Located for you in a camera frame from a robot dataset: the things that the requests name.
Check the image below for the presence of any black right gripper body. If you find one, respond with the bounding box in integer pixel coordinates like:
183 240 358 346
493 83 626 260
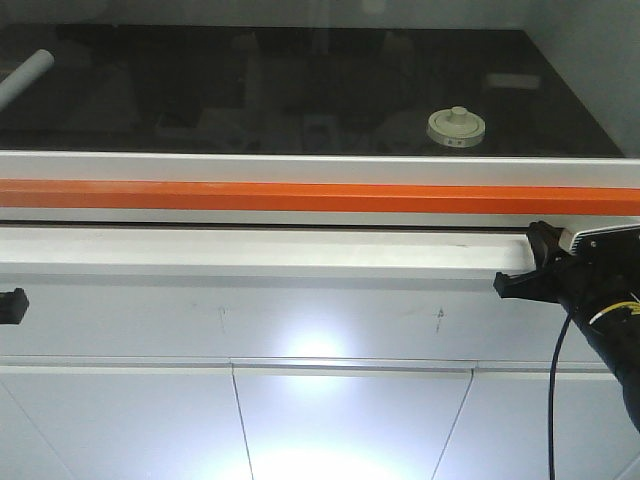
493 221 639 312

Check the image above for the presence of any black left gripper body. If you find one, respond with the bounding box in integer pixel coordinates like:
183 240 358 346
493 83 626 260
0 288 28 324

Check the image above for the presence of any glass jar with white lid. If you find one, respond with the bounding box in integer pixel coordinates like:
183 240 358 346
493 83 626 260
426 106 486 148

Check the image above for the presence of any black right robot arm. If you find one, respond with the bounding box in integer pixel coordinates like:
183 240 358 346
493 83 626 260
494 221 639 426

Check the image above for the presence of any white cabinet front panel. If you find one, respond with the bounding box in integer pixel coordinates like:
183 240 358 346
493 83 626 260
0 224 640 480

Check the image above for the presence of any grey pipe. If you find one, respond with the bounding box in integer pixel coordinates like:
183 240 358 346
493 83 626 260
0 49 55 110

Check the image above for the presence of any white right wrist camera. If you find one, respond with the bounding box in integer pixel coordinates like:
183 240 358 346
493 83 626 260
559 222 639 257

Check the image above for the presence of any orange sash handle bar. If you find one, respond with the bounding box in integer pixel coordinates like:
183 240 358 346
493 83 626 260
1 179 639 216

